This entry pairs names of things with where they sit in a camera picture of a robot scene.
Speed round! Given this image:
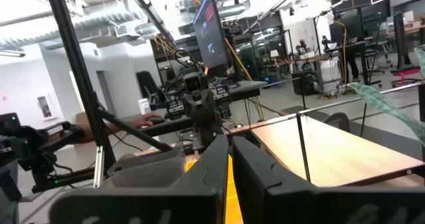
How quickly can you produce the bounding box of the dark grey chair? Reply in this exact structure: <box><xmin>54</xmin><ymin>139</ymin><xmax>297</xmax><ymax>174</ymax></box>
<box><xmin>323</xmin><ymin>112</ymin><xmax>351</xmax><ymax>132</ymax></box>

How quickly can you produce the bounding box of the smoked grey plastic bin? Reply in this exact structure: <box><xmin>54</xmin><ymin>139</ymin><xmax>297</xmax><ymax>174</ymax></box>
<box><xmin>106</xmin><ymin>144</ymin><xmax>187</xmax><ymax>189</ymax></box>

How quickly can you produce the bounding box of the green snake plant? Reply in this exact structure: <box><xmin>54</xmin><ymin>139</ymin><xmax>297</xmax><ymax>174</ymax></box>
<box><xmin>348</xmin><ymin>44</ymin><xmax>425</xmax><ymax>146</ymax></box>

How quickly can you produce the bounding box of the white plastic container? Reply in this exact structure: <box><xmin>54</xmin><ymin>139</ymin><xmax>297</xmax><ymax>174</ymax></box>
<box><xmin>137</xmin><ymin>98</ymin><xmax>152</xmax><ymax>116</ymax></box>

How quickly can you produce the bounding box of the person's hand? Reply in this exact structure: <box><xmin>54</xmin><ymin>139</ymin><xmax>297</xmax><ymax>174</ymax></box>
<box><xmin>127</xmin><ymin>113</ymin><xmax>160</xmax><ymax>129</ymax></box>

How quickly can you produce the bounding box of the black floor-standing box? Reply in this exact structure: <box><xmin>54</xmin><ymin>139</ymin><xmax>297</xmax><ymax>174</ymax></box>
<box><xmin>292</xmin><ymin>70</ymin><xmax>317</xmax><ymax>96</ymax></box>

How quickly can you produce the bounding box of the black aluminium rig frame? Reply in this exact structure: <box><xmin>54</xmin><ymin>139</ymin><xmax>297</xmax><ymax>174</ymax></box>
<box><xmin>42</xmin><ymin>0</ymin><xmax>177</xmax><ymax>189</ymax></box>

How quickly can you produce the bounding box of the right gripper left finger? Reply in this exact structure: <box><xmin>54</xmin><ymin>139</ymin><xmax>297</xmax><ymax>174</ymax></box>
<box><xmin>49</xmin><ymin>134</ymin><xmax>230</xmax><ymax>224</ymax></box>

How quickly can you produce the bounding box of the yellow hanging cable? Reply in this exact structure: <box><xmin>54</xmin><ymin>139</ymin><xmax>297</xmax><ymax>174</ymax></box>
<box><xmin>165</xmin><ymin>0</ymin><xmax>265</xmax><ymax>121</ymax></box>

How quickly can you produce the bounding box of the black-topped desk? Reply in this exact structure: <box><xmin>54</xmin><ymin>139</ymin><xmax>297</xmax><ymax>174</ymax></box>
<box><xmin>228</xmin><ymin>80</ymin><xmax>268</xmax><ymax>102</ymax></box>

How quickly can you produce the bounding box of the person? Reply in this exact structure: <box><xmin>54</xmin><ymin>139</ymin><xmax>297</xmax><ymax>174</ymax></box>
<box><xmin>331</xmin><ymin>13</ymin><xmax>361</xmax><ymax>82</ymax></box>

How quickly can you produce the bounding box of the yellow plastic basket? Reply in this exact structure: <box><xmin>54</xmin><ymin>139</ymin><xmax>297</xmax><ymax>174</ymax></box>
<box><xmin>185</xmin><ymin>154</ymin><xmax>244</xmax><ymax>224</ymax></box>

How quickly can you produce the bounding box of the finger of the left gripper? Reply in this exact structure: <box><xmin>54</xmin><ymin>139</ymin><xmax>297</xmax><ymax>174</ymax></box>
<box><xmin>192</xmin><ymin>117</ymin><xmax>209</xmax><ymax>150</ymax></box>
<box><xmin>207</xmin><ymin>117</ymin><xmax>224</xmax><ymax>144</ymax></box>

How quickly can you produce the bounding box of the person's forearm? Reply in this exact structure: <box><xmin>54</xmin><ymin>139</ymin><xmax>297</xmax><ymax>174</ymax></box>
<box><xmin>74</xmin><ymin>120</ymin><xmax>133</xmax><ymax>144</ymax></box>

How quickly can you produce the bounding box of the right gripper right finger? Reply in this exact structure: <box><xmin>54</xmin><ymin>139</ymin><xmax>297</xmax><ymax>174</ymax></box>
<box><xmin>231</xmin><ymin>136</ymin><xmax>425</xmax><ymax>224</ymax></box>

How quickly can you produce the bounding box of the black computer monitor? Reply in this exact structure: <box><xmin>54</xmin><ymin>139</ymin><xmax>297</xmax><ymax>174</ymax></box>
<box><xmin>192</xmin><ymin>0</ymin><xmax>230</xmax><ymax>70</ymax></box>

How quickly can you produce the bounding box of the red stool base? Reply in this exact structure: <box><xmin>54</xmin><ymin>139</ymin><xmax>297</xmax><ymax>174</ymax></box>
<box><xmin>390</xmin><ymin>68</ymin><xmax>423</xmax><ymax>87</ymax></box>

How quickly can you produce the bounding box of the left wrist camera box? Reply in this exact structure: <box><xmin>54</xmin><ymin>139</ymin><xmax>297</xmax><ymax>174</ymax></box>
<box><xmin>183</xmin><ymin>71</ymin><xmax>209</xmax><ymax>94</ymax></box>

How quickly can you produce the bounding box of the white light strip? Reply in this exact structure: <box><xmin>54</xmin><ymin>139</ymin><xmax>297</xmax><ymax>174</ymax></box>
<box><xmin>93</xmin><ymin>146</ymin><xmax>105</xmax><ymax>189</ymax></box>

